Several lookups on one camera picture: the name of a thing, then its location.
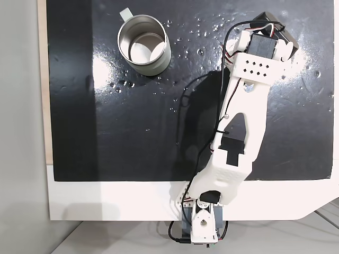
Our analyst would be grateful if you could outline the pale green metal cup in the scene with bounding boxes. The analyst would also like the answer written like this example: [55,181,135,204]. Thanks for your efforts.
[117,7,172,77]

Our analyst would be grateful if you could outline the black glossy mat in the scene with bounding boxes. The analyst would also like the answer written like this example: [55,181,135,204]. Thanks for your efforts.
[45,0,335,183]

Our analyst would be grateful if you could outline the white base board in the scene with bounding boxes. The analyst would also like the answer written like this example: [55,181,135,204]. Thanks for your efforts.
[46,164,339,222]

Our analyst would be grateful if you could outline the white red black servo wires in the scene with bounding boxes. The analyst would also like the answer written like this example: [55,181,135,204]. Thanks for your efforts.
[247,22,282,38]

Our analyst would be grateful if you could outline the thin black camera cable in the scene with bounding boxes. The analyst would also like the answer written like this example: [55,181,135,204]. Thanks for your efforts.
[181,20,286,231]

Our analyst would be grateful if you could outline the black usb cable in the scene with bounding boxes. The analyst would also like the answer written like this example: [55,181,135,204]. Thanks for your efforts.
[167,220,192,244]

